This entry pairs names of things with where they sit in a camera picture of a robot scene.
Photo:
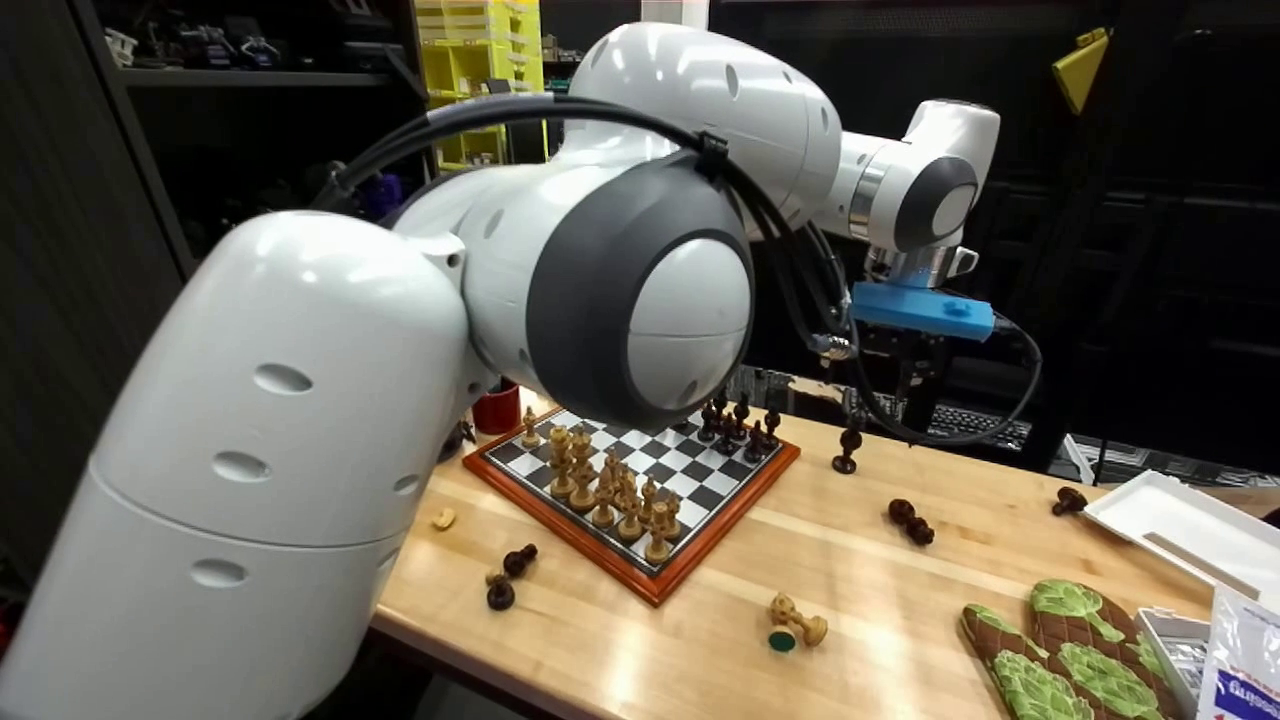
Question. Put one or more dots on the green brown patterned wooden board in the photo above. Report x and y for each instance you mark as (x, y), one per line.
(1069, 657)

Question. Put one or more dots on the clear plastic packet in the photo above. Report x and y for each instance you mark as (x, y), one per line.
(1240, 667)

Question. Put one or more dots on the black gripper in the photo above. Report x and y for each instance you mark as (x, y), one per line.
(913, 363)

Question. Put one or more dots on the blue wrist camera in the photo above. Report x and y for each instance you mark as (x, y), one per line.
(920, 309)

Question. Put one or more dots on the yellow storage shelf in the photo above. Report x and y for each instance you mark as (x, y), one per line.
(476, 48)

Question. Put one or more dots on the dark chess piece near tray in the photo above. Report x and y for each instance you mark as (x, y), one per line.
(1069, 501)

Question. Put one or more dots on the red cup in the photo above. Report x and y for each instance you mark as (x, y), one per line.
(497, 410)

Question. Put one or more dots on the small light wooden pawn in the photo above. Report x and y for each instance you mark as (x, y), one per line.
(441, 516)

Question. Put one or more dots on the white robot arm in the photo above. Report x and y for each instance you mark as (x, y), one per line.
(264, 459)

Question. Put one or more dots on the black chess piece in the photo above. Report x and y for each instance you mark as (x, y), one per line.
(846, 459)

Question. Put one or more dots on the dark chess piece lying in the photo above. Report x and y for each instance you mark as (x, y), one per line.
(519, 560)

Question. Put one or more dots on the white plastic tray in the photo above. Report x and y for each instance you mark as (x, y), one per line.
(1192, 532)

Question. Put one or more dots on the dark chess piece standing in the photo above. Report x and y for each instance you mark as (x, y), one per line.
(500, 595)

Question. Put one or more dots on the wooden framed chess board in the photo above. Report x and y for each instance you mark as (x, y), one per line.
(636, 501)

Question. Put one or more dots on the light wooden piece lying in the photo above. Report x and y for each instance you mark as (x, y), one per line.
(790, 627)

